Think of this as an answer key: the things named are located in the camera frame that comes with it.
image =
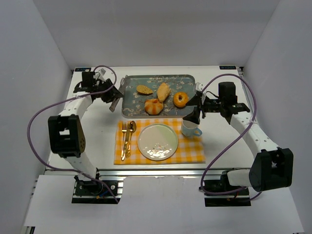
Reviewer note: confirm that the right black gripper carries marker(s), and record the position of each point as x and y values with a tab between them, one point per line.
198	107

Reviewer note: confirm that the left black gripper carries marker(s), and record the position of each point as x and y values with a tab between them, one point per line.
110	92

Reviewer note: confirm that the metal serving tongs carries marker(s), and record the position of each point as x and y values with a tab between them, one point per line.
122	88

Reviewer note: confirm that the brown seeded bread slice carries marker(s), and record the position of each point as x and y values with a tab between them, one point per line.
144	90

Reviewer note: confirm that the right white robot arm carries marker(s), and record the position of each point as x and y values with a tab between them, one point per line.
272	167

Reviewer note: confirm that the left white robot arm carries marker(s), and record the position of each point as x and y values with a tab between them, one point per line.
66	135

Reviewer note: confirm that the long pale bread loaf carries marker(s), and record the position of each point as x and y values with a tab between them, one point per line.
163	92

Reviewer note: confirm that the round twisted bread roll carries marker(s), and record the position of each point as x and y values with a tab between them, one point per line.
153	106

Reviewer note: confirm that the white and blue cup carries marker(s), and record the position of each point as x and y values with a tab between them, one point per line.
190	129

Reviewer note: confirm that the blue floral tray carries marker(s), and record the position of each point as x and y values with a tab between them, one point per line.
133	102

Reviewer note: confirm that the left blue corner label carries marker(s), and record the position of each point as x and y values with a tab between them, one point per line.
83	69

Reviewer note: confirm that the blue corner label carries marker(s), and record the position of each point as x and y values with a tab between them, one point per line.
83	69
225	67

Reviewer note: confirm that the gold knife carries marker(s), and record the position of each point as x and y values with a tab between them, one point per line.
126	140

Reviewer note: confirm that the yellow checkered placemat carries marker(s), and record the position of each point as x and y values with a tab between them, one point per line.
189	149

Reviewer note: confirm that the gold fork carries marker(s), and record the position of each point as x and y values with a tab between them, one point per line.
124	131

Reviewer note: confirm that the gold spoon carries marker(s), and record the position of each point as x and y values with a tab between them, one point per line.
132	129

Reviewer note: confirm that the white and green plate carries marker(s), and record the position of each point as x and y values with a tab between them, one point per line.
157	142

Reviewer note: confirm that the right blue corner label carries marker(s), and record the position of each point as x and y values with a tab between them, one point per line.
225	67

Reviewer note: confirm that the orange ring donut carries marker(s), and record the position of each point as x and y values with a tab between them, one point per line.
180	99

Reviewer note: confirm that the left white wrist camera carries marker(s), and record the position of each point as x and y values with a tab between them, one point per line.
100	74

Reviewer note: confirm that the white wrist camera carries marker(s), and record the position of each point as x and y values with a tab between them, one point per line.
100	74
199	92

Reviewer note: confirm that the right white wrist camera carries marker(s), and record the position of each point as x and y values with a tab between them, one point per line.
199	92

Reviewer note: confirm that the aluminium front rail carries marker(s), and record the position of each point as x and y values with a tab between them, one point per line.
115	174

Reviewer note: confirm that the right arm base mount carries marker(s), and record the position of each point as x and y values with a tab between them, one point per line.
219	193

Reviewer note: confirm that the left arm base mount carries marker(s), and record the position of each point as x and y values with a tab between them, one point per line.
91	192

